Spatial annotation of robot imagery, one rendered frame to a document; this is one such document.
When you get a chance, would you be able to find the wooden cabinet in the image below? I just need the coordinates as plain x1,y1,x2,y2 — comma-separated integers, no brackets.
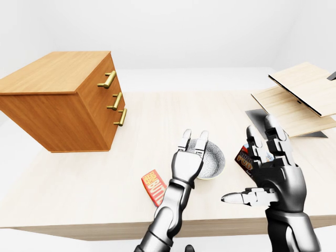
0,51,129,153

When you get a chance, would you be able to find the black-edged pale wooden board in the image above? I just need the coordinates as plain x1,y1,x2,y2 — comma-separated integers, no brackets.
268,61,336,118

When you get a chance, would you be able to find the red butter box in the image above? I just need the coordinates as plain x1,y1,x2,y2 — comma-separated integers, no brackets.
141,170,168,208

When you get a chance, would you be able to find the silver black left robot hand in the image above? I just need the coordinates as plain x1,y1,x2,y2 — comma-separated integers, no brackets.
170,128,210,189

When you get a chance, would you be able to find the patterned grey bowl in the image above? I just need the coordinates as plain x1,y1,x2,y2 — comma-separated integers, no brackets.
187,139,226,181

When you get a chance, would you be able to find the brass drawer handle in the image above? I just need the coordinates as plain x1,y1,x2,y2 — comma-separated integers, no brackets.
106,92,123,111
113,108,128,127
97,70,117,89

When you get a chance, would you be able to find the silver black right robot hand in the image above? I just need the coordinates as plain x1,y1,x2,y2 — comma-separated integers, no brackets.
220,114,308,214

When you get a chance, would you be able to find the chocolate pudding box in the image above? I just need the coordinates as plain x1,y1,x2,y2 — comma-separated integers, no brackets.
234,144,276,182

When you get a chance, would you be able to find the wooden drawer front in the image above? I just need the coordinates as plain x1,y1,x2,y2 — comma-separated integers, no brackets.
74,51,119,116
97,99,129,152
86,77,124,135

